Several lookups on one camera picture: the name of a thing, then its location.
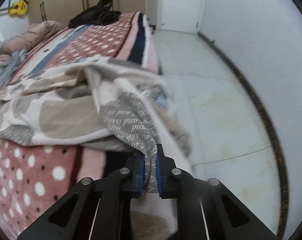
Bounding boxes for cartoon print pajama pants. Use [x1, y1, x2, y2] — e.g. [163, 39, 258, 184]
[0, 56, 190, 193]

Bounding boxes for black clothing pile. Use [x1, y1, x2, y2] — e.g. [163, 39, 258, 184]
[68, 0, 122, 28]

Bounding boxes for striped dotted fleece bed blanket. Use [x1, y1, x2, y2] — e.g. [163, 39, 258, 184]
[0, 12, 189, 239]

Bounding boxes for grey blue shirt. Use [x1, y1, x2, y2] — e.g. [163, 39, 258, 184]
[0, 49, 27, 88]

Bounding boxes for pink striped duvet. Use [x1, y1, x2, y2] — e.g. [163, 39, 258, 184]
[0, 21, 62, 70]

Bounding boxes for white door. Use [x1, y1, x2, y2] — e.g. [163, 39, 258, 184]
[159, 0, 203, 34]

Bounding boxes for yellow ukulele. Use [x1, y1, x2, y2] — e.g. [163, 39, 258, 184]
[0, 0, 29, 17]

